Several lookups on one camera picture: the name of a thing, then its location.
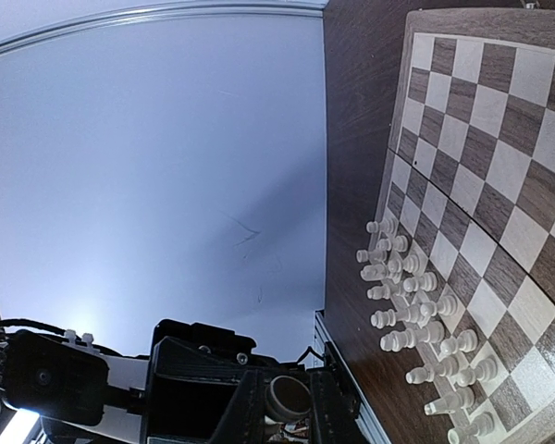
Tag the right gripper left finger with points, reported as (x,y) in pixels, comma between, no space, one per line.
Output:
(243,421)

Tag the wooden folding chess board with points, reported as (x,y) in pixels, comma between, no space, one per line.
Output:
(473,189)

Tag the front aluminium rail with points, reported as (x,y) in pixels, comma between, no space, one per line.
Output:
(354,399)

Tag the white queen chess piece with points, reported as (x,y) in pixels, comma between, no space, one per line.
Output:
(385,292)

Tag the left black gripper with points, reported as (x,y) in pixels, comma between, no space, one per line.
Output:
(193,372)

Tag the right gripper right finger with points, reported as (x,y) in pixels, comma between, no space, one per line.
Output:
(331,421)

